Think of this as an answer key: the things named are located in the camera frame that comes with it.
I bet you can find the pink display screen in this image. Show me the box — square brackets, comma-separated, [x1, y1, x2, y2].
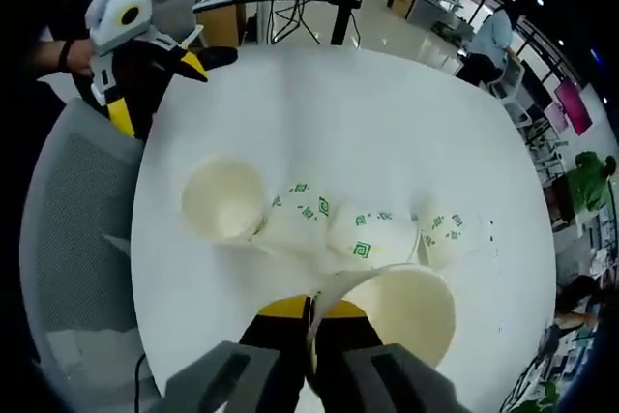
[555, 79, 594, 136]

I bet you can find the grey mesh chair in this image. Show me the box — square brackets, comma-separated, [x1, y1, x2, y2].
[18, 96, 161, 413]

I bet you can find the black wristband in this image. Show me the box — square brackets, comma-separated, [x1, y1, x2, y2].
[57, 39, 74, 71]

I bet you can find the stack of paper cups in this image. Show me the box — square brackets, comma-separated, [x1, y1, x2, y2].
[180, 154, 339, 264]

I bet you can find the person's left hand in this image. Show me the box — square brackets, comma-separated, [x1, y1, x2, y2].
[67, 39, 97, 78]

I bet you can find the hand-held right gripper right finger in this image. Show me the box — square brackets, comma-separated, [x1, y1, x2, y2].
[311, 299, 468, 413]

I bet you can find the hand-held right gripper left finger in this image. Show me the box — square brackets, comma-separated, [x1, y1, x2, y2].
[163, 293, 313, 413]

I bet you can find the white table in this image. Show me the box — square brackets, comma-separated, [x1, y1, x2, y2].
[130, 43, 557, 413]

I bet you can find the black rounded pad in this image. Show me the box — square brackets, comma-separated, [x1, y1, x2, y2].
[199, 46, 239, 72]

